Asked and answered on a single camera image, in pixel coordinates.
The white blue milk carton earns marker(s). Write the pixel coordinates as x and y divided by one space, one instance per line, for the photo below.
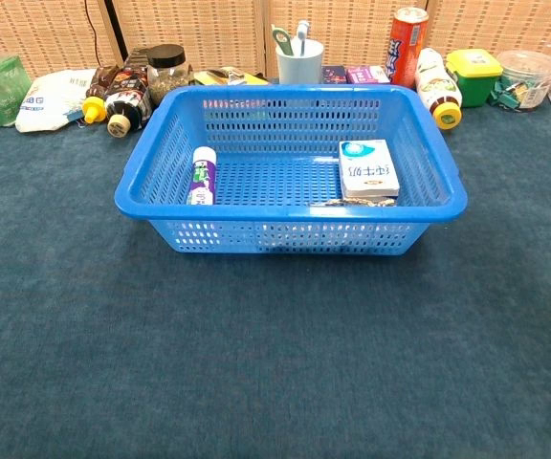
366 169

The clear tub of clips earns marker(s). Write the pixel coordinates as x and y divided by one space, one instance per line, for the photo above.
526 81

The green container yellow lid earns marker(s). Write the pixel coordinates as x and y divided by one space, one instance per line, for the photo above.
474 79

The white yellow-capped drink bottle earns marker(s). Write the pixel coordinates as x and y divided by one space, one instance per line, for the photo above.
438 86

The red drink can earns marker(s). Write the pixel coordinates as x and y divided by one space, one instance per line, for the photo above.
408 48

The purple small box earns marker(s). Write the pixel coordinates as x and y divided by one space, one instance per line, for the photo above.
366 75

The dark blue slim box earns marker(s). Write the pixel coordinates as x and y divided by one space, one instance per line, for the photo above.
334 75

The light blue plastic cup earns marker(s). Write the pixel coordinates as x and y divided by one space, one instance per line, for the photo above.
299 64

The white blue toothbrush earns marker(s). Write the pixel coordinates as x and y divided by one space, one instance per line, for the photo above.
302 33

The green white toothbrush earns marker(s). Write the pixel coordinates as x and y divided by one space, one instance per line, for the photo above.
281 40

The blue plastic perforated basket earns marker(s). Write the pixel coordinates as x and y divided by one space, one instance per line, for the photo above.
275 210

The yellow carded razor package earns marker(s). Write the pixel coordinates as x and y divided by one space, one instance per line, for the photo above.
230 76

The woven bamboo folding screen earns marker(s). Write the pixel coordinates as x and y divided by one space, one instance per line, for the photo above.
199 28

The white purple toothpaste tube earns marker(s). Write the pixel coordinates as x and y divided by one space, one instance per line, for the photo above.
203 177

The glass jar black lid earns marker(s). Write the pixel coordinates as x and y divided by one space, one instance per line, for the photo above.
166 76

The teal felt table cover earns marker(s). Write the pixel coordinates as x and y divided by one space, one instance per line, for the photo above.
256 358

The large dark sauce bottle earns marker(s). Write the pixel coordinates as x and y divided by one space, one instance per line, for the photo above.
127 102

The small brown yellow-capped bottle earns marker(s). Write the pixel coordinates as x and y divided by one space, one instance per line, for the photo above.
94 109

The white plastic powder bag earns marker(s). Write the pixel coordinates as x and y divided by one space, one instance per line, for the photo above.
48 102

